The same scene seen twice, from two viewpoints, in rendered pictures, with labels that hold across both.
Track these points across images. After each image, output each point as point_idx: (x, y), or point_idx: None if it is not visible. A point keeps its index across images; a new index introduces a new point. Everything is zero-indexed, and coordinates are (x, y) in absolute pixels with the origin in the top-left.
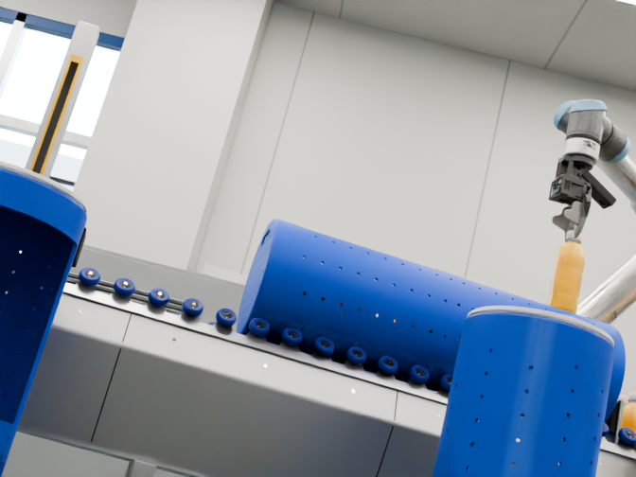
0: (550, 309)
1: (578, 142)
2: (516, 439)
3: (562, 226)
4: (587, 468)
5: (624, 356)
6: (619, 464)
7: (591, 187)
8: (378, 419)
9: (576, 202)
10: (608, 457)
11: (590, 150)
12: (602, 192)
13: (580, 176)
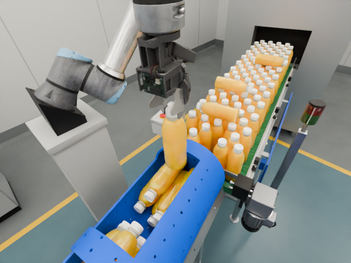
0: (189, 194)
1: (167, 13)
2: (192, 252)
3: (158, 103)
4: None
5: (224, 172)
6: (218, 198)
7: (185, 67)
8: None
9: (176, 91)
10: (215, 202)
11: (182, 20)
12: (188, 57)
13: (171, 55)
